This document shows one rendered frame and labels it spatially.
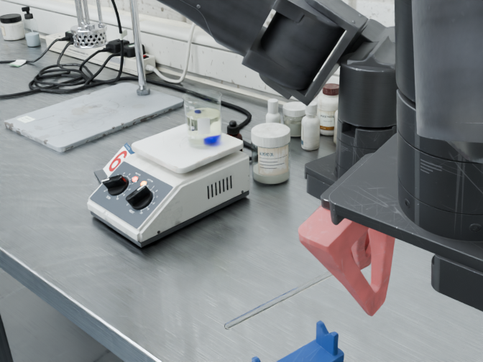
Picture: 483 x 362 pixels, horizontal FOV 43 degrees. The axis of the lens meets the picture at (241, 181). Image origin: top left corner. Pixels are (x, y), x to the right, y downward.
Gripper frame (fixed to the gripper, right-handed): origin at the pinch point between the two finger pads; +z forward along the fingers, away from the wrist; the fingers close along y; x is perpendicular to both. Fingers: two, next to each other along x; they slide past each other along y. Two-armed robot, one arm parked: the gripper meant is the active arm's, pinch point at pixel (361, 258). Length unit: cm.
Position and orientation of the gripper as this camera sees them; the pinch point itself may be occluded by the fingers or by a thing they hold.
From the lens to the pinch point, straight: 60.9
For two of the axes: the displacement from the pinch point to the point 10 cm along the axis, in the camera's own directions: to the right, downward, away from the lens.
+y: -5.9, -3.6, 7.2
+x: -8.1, 2.9, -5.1
